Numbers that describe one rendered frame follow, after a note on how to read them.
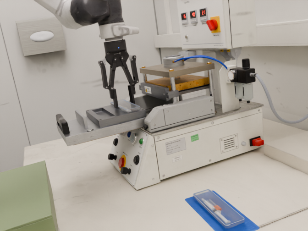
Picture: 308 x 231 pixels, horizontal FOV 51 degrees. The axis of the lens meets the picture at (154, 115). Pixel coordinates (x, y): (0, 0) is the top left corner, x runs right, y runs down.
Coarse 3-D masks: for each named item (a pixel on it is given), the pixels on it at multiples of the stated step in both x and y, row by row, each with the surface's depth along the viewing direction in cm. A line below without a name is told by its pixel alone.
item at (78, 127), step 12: (72, 120) 119; (84, 120) 104; (132, 120) 108; (60, 132) 110; (72, 132) 103; (84, 132) 101; (96, 132) 102; (108, 132) 104; (120, 132) 106; (72, 144) 100
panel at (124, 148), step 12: (132, 132) 118; (144, 132) 108; (120, 144) 126; (132, 144) 115; (144, 144) 106; (120, 156) 124; (132, 156) 113; (120, 168) 121; (132, 168) 111; (132, 180) 109
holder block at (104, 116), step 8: (88, 112) 117; (96, 112) 121; (104, 112) 119; (112, 112) 112; (120, 112) 110; (128, 112) 108; (136, 112) 108; (144, 112) 109; (96, 120) 106; (104, 120) 104; (112, 120) 105; (120, 120) 106; (128, 120) 107
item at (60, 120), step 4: (56, 116) 112; (60, 116) 110; (56, 120) 114; (60, 120) 105; (64, 120) 104; (60, 124) 103; (64, 124) 101; (64, 128) 102; (68, 128) 102; (64, 132) 102; (68, 132) 102
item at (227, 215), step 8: (200, 192) 95; (208, 192) 94; (200, 200) 90; (208, 200) 90; (216, 200) 89; (208, 208) 86; (216, 208) 85; (224, 208) 85; (216, 216) 82; (224, 216) 81; (232, 216) 81; (240, 216) 80
